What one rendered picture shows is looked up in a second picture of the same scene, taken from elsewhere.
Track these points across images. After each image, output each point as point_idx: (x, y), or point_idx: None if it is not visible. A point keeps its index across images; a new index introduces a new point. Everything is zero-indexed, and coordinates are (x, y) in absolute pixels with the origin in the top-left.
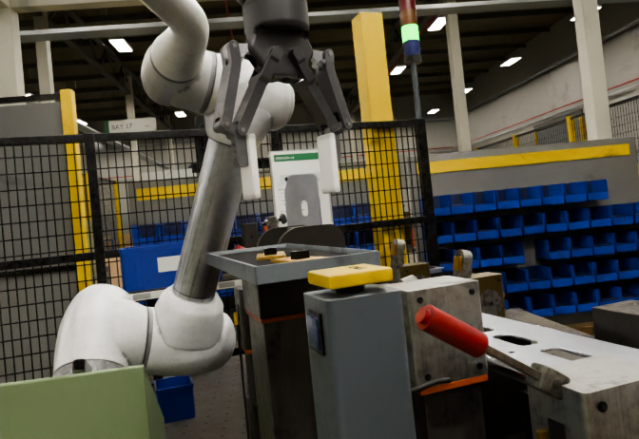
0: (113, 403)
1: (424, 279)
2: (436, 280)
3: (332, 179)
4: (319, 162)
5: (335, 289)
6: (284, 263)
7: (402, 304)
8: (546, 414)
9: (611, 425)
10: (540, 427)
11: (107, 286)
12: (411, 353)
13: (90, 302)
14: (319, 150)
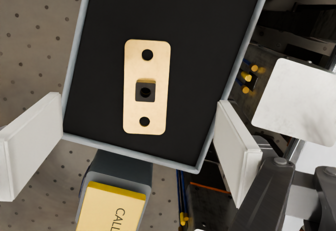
0: None
1: (328, 82)
2: (323, 103)
3: (217, 147)
4: (229, 127)
5: (113, 184)
6: (87, 145)
7: (251, 105)
8: (188, 226)
9: None
10: (189, 216)
11: None
12: (237, 97)
13: None
14: (234, 143)
